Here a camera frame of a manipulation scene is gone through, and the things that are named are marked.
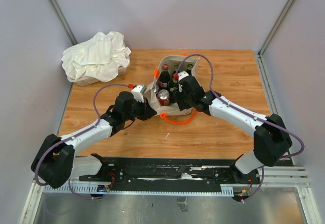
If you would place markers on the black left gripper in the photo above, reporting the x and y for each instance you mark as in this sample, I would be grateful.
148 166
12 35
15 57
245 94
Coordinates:
148 112

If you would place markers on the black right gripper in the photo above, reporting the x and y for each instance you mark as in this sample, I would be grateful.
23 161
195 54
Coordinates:
182 104

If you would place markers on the green glass bottle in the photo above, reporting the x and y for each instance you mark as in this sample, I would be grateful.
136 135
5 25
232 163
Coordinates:
189 69
174 82

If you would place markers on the white canvas tote bag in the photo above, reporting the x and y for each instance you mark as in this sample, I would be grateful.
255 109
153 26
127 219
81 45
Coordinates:
172 109

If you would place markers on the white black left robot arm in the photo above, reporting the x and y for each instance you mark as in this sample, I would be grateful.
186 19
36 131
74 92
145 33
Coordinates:
57 160

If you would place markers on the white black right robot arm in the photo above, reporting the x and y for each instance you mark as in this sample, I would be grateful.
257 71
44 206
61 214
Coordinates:
271 139

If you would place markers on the red soda can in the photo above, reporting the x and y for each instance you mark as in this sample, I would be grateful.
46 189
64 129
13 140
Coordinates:
164 97

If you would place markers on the glass cola bottle red cap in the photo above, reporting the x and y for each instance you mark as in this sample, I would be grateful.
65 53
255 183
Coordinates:
164 78

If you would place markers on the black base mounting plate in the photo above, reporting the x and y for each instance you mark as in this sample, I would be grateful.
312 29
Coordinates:
171 169

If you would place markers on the crumpled white cloth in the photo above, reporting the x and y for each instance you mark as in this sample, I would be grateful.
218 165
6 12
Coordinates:
97 58

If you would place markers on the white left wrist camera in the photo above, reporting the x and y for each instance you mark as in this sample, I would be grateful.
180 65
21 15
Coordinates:
138 92

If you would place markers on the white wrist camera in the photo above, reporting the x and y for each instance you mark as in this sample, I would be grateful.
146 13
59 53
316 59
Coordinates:
138 92
181 77

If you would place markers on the orange bag handle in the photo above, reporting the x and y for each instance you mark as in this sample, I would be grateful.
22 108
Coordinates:
164 117

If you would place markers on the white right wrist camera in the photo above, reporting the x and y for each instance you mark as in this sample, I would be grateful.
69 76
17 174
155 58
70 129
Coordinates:
181 77

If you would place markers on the grey slotted cable duct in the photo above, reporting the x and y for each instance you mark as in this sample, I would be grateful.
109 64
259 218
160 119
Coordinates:
178 188

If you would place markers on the aluminium frame post left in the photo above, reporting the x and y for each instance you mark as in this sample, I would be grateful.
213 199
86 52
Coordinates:
62 20

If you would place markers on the aluminium frame post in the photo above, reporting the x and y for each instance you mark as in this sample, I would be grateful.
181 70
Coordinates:
280 19
62 20

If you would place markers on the aluminium frame post right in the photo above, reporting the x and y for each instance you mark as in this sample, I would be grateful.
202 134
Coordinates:
280 19

